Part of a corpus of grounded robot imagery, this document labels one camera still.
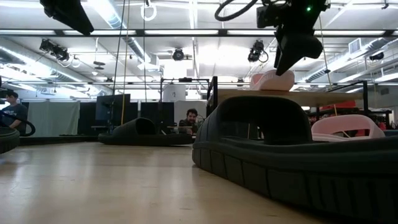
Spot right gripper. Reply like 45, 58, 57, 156
274, 0, 330, 77

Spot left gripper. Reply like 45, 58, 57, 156
39, 0, 95, 36

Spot pink rubber slide sandal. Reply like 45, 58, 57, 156
249, 69, 295, 91
311, 114, 386, 143

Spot black rubber slide sandal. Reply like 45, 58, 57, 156
0, 126, 21, 155
98, 117, 194, 146
192, 95, 398, 222

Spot thin black hanging line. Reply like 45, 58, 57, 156
142, 0, 147, 103

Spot red box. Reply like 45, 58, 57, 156
322, 100, 358, 110

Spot black monitor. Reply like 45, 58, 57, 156
95, 93, 131, 127

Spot white curtain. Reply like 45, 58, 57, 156
27, 100, 81, 138

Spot person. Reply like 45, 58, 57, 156
178, 108, 200, 135
1, 90, 29, 136

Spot black partition panel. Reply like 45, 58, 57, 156
77, 101, 175, 136

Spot black hanging rig camera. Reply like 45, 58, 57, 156
39, 38, 71, 62
172, 47, 185, 62
247, 39, 269, 63
368, 51, 385, 62

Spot thin hanging cable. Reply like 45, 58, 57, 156
318, 15, 333, 91

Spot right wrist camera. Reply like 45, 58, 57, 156
256, 2, 282, 29

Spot black hanging cable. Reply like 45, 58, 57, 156
110, 0, 126, 134

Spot wooden shelf with black frame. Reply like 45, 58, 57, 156
206, 75, 370, 125

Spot white hanging cable loop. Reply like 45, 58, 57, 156
140, 0, 158, 22

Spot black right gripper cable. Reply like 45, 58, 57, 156
214, 0, 259, 22

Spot black background rig frame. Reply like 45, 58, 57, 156
159, 77, 211, 138

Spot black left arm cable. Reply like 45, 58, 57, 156
0, 110, 36, 138

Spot black aluminium table frame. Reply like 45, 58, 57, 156
18, 135, 100, 146

